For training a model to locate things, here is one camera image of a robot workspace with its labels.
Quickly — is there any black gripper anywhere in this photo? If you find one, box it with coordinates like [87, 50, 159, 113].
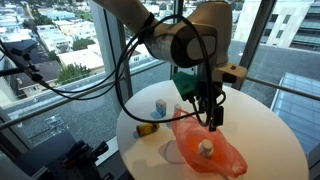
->
[196, 81, 226, 133]

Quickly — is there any square bottle blue label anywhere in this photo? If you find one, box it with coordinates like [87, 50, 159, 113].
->
[155, 98, 168, 119]

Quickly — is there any black cable loop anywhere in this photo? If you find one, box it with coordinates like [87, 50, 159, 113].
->
[114, 14, 215, 128]

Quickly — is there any orange plastic bag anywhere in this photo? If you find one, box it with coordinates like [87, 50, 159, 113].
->
[171, 108, 249, 179]

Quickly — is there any black camera on stand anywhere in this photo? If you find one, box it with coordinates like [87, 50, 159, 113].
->
[0, 39, 45, 85]

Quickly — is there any black cable bundle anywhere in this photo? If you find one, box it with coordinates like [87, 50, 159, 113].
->
[0, 23, 151, 102]

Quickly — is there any white medicine bottle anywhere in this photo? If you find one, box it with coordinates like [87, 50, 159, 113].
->
[198, 139, 215, 159]

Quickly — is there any dark window mullion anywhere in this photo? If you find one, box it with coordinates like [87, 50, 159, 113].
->
[232, 0, 272, 92]

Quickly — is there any blue black equipment base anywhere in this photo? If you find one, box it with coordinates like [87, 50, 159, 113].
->
[13, 129, 111, 180]

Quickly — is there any glass skylight roof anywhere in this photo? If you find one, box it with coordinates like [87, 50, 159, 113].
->
[270, 72, 320, 155]

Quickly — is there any yellow bottle black cap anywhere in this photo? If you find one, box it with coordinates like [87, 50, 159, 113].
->
[135, 122, 161, 138]

